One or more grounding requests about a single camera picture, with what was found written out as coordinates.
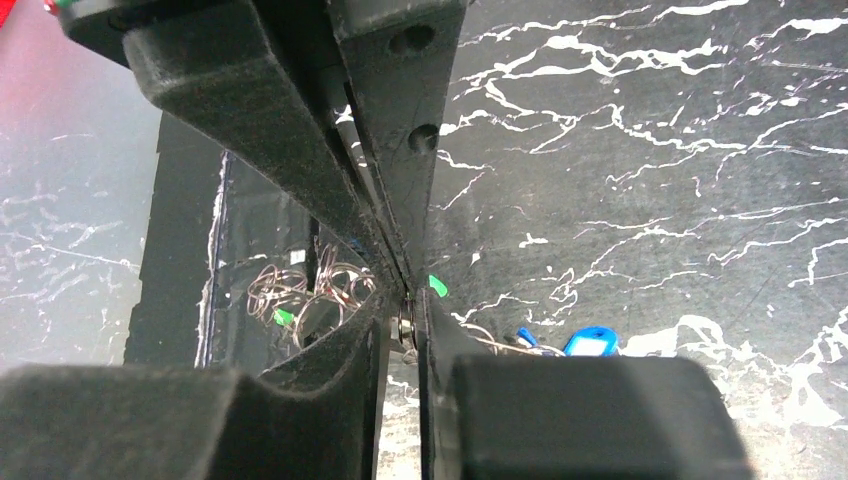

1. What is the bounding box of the green key tag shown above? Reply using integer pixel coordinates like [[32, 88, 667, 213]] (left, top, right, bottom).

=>
[[428, 274, 449, 298], [272, 309, 296, 327]]

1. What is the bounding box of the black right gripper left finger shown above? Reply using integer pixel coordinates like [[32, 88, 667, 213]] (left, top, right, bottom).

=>
[[1, 294, 389, 479]]

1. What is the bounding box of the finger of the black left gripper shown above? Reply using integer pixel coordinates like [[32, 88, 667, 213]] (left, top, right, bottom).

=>
[[59, 1, 404, 289], [327, 1, 467, 291]]

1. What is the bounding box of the light blue key tag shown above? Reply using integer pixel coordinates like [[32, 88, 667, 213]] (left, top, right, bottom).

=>
[[516, 327, 538, 349]]

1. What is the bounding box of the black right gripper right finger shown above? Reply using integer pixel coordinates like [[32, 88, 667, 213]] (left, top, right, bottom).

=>
[[415, 289, 755, 479]]

